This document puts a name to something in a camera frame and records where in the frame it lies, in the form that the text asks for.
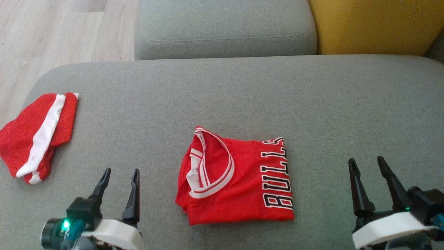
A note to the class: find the red Bulls basketball jersey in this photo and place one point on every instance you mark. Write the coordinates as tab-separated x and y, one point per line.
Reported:
242	194

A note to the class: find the large grey sofa seat cushion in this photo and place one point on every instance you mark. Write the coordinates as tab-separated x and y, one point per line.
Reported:
222	97

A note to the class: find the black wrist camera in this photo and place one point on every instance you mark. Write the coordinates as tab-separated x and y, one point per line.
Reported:
83	210
426	205

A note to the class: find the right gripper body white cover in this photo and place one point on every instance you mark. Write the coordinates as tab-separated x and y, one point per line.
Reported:
385	229

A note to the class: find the taupe upholstered wall panel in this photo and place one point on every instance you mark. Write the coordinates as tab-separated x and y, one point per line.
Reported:
437	50

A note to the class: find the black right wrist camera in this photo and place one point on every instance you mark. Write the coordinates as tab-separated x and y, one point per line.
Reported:
426	205

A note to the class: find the red shorts with white stripe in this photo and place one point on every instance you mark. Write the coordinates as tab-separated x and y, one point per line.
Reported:
20	139

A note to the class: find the long yellow sofa back cushion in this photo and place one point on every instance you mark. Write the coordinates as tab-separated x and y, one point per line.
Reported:
374	24

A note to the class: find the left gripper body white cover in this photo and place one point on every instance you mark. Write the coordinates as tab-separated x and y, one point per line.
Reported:
114	232

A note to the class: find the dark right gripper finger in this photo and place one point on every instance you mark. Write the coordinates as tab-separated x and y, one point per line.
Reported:
397	194
359	198

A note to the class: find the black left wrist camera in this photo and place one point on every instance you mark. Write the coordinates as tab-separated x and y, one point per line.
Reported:
83	210

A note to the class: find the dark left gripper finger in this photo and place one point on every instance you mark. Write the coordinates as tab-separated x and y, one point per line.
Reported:
133	205
100	187

